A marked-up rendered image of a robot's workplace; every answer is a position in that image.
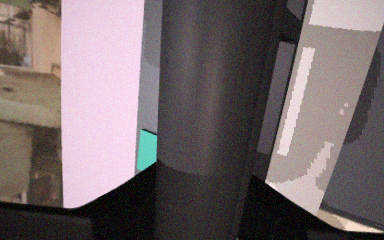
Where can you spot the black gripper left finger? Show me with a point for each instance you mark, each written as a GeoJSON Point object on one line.
{"type": "Point", "coordinates": [124, 213]}

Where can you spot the white square tile with dark blue centre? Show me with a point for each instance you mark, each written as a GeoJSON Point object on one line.
{"type": "Point", "coordinates": [342, 222]}

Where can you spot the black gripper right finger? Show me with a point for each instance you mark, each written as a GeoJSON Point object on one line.
{"type": "Point", "coordinates": [269, 215]}

